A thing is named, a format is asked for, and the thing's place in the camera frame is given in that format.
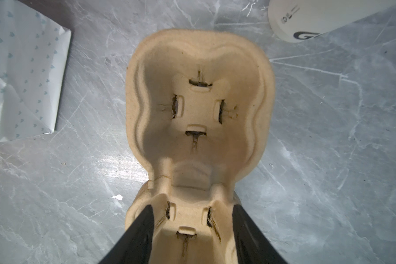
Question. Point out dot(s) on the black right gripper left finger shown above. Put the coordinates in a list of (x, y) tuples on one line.
[(135, 245)]

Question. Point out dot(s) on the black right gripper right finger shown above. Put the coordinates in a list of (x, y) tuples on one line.
[(252, 247)]

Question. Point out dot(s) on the single pulp cup carrier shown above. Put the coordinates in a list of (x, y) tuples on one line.
[(198, 110)]

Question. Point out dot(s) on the cartoon animal paper gift bag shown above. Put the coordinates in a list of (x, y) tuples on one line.
[(33, 56)]

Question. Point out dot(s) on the white paper cup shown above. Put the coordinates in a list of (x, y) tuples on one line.
[(299, 20)]

